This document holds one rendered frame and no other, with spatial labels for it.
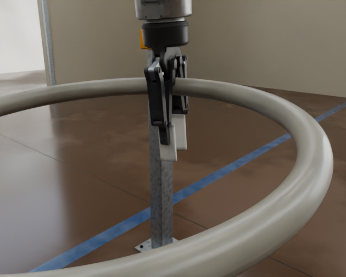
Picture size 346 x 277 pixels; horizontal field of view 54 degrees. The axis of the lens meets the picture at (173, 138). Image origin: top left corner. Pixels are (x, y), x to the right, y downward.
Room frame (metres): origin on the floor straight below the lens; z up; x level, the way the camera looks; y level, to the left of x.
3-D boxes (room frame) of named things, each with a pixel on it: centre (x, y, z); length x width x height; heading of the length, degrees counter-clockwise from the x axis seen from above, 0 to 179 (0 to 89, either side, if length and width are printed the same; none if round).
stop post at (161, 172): (1.49, 0.06, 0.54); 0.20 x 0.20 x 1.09; 46
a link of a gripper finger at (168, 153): (0.56, 0.01, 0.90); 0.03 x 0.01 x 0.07; 68
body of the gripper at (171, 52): (0.58, 0.01, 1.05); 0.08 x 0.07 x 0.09; 158
